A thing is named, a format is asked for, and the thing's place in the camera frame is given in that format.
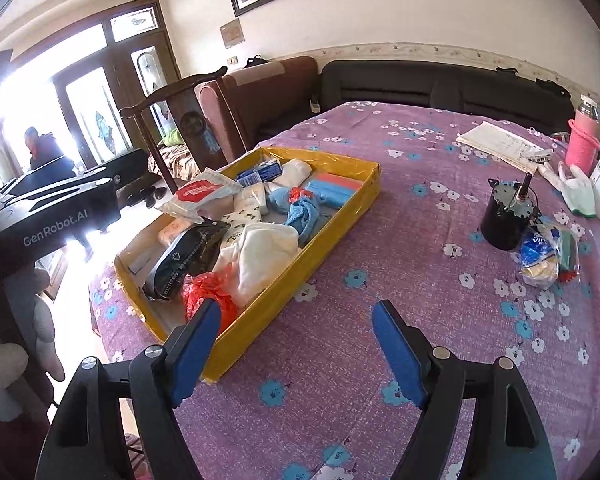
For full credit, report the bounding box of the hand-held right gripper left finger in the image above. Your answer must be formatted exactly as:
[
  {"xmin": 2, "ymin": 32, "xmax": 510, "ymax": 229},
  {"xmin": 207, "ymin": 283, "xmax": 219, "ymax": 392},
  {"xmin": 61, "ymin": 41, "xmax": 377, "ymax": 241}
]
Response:
[{"xmin": 44, "ymin": 299, "xmax": 223, "ymax": 480}]

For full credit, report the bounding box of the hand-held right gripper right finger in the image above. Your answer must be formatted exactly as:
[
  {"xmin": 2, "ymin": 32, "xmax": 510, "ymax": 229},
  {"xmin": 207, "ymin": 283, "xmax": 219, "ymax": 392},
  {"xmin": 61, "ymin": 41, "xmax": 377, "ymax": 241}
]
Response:
[{"xmin": 371, "ymin": 300, "xmax": 558, "ymax": 480}]

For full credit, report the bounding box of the large red plastic bag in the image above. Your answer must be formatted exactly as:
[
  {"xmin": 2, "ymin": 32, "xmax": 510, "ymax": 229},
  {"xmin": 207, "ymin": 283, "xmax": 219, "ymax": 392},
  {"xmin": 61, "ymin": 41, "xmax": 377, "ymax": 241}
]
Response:
[{"xmin": 181, "ymin": 271, "xmax": 241, "ymax": 336}]

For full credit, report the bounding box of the yellow cardboard box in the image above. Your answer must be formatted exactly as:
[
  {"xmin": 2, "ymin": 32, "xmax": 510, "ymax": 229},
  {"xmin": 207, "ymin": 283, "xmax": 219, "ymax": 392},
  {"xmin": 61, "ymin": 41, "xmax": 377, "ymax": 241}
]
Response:
[{"xmin": 114, "ymin": 146, "xmax": 382, "ymax": 385}]

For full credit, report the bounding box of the white towel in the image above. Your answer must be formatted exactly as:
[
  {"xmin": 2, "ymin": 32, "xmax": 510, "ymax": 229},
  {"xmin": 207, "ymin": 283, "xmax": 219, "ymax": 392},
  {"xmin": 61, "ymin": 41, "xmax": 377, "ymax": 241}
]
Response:
[{"xmin": 212, "ymin": 222, "xmax": 303, "ymax": 308}]

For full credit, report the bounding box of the large blue knitted cloth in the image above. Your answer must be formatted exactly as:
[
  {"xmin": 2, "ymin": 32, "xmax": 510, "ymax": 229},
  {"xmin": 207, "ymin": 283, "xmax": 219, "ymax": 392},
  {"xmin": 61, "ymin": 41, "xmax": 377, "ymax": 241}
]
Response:
[{"xmin": 285, "ymin": 195, "xmax": 333, "ymax": 248}]

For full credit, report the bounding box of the small blue knitted cloth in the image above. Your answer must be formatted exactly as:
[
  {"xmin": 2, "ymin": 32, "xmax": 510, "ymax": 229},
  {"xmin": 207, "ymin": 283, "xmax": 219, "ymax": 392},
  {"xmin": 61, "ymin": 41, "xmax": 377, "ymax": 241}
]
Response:
[{"xmin": 267, "ymin": 185, "xmax": 301, "ymax": 213}]

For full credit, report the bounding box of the person's left forearm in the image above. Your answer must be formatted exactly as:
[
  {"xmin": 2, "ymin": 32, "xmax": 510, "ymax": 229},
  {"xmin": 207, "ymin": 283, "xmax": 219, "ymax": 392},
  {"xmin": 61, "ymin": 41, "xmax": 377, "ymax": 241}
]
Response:
[{"xmin": 0, "ymin": 255, "xmax": 68, "ymax": 480}]

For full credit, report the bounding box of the black plastic packet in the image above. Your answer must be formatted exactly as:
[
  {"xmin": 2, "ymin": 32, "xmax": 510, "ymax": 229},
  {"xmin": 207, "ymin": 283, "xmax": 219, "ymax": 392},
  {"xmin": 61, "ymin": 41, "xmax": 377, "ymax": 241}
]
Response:
[{"xmin": 141, "ymin": 219, "xmax": 231, "ymax": 302}]

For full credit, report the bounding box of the purple floral tablecloth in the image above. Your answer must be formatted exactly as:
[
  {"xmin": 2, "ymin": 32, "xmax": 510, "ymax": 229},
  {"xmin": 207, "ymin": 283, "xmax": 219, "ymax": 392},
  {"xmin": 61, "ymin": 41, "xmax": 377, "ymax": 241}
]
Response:
[{"xmin": 87, "ymin": 100, "xmax": 600, "ymax": 480}]

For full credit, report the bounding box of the peach tissue pack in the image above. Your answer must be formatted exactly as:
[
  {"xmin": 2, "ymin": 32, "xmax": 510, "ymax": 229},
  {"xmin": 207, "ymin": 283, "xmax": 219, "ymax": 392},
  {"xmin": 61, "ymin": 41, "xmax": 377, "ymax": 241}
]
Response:
[{"xmin": 157, "ymin": 217, "xmax": 196, "ymax": 247}]

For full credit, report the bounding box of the patterned white cloth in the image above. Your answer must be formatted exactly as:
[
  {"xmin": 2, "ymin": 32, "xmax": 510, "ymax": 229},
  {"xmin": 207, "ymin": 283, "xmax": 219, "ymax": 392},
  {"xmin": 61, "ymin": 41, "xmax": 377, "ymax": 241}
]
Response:
[{"xmin": 225, "ymin": 182, "xmax": 271, "ymax": 241}]

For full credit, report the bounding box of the red and white packet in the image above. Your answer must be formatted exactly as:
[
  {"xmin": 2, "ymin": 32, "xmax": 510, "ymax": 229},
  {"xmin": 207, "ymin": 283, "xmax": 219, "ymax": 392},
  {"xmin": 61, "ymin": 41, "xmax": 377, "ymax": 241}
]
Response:
[{"xmin": 156, "ymin": 167, "xmax": 243, "ymax": 221}]

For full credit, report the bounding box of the black electric motor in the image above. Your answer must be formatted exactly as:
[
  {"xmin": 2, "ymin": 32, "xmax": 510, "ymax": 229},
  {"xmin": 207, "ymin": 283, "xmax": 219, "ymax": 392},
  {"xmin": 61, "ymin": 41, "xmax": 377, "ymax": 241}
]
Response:
[{"xmin": 480, "ymin": 172, "xmax": 542, "ymax": 252}]

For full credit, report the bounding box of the blue and pink sponge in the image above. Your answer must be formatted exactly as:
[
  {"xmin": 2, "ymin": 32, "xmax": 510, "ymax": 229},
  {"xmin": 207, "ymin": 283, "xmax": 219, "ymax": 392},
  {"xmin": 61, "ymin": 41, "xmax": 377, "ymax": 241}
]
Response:
[{"xmin": 304, "ymin": 172, "xmax": 368, "ymax": 208}]

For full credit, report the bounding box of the dark wooden chair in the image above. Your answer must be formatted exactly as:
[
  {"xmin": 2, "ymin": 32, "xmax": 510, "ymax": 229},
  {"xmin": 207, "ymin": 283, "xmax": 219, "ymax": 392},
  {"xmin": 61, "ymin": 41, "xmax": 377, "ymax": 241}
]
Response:
[{"xmin": 118, "ymin": 66, "xmax": 248, "ymax": 196}]

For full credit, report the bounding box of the blue packet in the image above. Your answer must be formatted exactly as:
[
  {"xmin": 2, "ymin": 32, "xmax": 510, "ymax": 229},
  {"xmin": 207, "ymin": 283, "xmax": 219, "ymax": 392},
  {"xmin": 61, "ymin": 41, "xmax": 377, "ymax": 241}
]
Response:
[{"xmin": 236, "ymin": 157, "xmax": 285, "ymax": 186}]

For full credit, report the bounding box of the white rolled cloth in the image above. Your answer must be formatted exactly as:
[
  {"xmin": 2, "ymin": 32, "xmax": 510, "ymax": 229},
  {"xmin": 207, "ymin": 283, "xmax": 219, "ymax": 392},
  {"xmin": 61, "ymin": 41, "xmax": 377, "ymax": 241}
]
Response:
[{"xmin": 272, "ymin": 158, "xmax": 313, "ymax": 188}]

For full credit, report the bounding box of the wooden glass door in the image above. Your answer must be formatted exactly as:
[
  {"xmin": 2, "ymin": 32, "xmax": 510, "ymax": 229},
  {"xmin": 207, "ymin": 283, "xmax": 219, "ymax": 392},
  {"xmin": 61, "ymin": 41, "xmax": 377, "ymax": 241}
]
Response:
[{"xmin": 50, "ymin": 0, "xmax": 183, "ymax": 161}]

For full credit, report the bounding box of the paper notebook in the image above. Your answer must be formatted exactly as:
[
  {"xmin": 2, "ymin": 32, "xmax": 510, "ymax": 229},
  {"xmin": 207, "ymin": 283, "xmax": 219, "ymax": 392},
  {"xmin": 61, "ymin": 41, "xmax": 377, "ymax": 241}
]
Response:
[{"xmin": 455, "ymin": 121, "xmax": 556, "ymax": 176}]

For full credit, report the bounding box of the white work glove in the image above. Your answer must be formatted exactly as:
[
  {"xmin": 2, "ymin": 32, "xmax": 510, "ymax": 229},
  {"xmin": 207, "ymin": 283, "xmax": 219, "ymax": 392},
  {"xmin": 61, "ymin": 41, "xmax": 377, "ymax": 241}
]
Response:
[{"xmin": 537, "ymin": 160, "xmax": 598, "ymax": 219}]

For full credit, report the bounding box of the brown armchair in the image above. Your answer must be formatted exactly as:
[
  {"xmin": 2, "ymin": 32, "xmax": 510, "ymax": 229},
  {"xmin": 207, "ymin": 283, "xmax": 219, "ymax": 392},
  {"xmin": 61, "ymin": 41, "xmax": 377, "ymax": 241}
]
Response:
[{"xmin": 195, "ymin": 56, "xmax": 321, "ymax": 166}]

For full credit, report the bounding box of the black sofa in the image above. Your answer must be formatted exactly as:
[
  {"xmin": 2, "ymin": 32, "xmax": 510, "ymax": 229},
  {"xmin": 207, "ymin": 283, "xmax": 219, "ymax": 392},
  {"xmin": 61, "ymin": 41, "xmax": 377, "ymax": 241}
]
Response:
[{"xmin": 319, "ymin": 60, "xmax": 576, "ymax": 122}]

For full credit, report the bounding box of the pink thermos bottle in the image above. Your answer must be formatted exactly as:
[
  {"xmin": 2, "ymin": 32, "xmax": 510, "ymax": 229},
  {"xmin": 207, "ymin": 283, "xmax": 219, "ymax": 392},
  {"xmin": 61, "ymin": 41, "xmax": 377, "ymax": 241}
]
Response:
[{"xmin": 565, "ymin": 94, "xmax": 600, "ymax": 177}]

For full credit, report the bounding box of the small wall plaque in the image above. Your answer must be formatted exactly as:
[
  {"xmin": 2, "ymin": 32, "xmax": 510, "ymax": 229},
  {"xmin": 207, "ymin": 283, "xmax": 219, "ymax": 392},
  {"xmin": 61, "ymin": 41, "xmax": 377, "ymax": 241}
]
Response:
[{"xmin": 219, "ymin": 18, "xmax": 245, "ymax": 50}]

